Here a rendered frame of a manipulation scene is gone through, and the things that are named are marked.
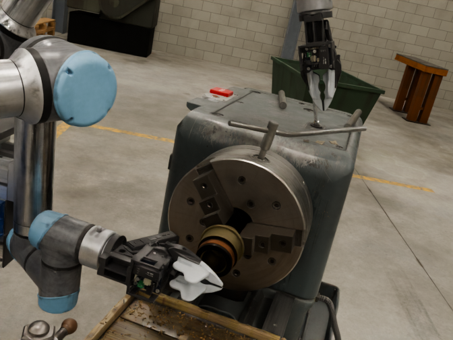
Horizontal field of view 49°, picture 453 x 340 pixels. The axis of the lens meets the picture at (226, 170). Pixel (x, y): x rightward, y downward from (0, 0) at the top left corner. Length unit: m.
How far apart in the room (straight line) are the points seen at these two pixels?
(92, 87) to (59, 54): 0.07
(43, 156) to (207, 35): 10.05
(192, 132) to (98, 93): 0.47
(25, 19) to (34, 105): 0.53
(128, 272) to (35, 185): 0.27
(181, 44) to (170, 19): 0.56
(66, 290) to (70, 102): 0.38
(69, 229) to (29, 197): 0.13
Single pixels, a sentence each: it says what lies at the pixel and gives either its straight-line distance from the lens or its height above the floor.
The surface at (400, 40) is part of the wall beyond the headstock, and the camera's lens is 11.55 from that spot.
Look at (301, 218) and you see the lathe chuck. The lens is 1.05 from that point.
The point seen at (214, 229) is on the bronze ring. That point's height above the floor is 1.11.
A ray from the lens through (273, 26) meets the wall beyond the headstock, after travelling 10.97.
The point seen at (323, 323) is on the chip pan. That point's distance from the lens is 1.86.
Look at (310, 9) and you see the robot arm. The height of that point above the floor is 1.55.
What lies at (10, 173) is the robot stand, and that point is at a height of 1.09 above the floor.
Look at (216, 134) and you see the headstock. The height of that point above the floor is 1.23.
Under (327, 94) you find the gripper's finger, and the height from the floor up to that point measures 1.39.
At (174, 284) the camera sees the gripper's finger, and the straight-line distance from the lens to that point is 0.91.
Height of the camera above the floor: 1.56
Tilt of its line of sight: 20 degrees down
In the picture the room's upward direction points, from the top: 12 degrees clockwise
